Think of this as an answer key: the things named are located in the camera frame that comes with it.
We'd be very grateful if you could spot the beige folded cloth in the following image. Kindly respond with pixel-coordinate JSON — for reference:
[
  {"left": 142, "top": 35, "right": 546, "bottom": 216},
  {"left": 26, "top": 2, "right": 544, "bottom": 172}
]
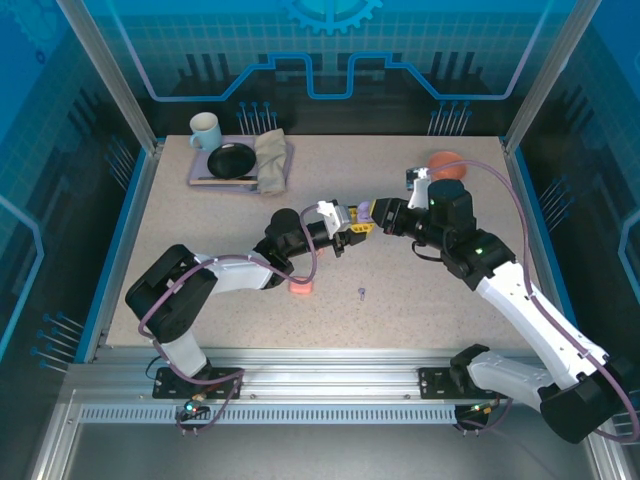
[{"left": 253, "top": 128, "right": 294, "bottom": 195}]

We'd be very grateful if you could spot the black plate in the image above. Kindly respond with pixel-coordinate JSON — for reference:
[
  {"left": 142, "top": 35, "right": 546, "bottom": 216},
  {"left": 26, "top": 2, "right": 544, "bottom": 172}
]
[{"left": 207, "top": 143, "right": 258, "bottom": 179}]

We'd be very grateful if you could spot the blue table side trim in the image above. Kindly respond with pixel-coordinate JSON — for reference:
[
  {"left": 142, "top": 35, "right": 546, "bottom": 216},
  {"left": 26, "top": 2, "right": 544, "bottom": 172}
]
[
  {"left": 74, "top": 147, "right": 151, "bottom": 364},
  {"left": 512, "top": 147, "right": 591, "bottom": 364}
]

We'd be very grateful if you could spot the aluminium mounting rail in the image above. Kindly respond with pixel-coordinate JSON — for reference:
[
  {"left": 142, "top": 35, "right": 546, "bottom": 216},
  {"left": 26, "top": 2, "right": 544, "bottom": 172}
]
[{"left": 64, "top": 347, "right": 599, "bottom": 406}]

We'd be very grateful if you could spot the purple tray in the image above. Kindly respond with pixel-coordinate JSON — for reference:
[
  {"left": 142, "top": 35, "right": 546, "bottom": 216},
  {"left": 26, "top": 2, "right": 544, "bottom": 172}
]
[{"left": 188, "top": 134, "right": 296, "bottom": 189}]

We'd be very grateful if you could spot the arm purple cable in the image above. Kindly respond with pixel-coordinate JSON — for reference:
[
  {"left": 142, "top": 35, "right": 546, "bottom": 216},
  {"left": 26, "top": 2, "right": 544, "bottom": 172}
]
[
  {"left": 424, "top": 160, "right": 640, "bottom": 444},
  {"left": 138, "top": 202, "right": 331, "bottom": 436}
]

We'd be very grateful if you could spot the cable connector with light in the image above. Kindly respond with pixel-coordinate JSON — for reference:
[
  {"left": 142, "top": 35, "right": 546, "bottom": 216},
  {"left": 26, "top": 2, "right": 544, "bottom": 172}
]
[
  {"left": 177, "top": 394, "right": 211, "bottom": 417},
  {"left": 462, "top": 399, "right": 501, "bottom": 420}
]

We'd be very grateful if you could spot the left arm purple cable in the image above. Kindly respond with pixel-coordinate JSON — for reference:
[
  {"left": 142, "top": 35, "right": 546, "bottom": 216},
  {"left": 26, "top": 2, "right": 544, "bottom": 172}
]
[{"left": 138, "top": 202, "right": 331, "bottom": 436}]

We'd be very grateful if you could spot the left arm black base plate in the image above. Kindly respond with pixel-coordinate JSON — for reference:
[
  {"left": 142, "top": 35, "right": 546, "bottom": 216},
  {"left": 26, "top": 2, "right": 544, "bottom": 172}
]
[{"left": 152, "top": 366, "right": 246, "bottom": 400}]

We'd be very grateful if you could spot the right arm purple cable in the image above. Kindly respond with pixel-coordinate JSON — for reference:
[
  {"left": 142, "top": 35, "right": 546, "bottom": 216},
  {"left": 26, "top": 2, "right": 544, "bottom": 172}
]
[{"left": 424, "top": 160, "right": 640, "bottom": 444}]

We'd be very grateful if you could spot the light blue mug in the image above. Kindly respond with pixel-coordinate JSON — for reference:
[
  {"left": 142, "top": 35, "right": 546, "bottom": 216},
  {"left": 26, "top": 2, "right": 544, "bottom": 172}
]
[{"left": 188, "top": 112, "right": 223, "bottom": 153}]

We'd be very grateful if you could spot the slotted grey cable duct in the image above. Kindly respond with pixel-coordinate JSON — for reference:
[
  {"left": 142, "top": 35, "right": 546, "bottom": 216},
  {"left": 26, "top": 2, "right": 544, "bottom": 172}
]
[{"left": 79, "top": 405, "right": 461, "bottom": 426}]

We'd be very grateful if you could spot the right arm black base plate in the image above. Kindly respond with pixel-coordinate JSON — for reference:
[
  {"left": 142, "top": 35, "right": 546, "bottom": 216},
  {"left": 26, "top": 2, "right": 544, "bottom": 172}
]
[{"left": 418, "top": 366, "right": 501, "bottom": 400}]

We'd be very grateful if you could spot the orange bowl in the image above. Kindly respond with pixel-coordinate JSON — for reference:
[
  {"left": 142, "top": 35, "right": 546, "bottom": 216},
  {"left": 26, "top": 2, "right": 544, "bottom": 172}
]
[{"left": 427, "top": 150, "right": 469, "bottom": 182}]

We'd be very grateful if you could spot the aluminium frame post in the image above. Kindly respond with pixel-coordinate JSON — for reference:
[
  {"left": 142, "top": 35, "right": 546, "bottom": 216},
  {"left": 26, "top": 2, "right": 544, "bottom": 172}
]
[
  {"left": 54, "top": 0, "right": 166, "bottom": 159},
  {"left": 502, "top": 0, "right": 589, "bottom": 156}
]

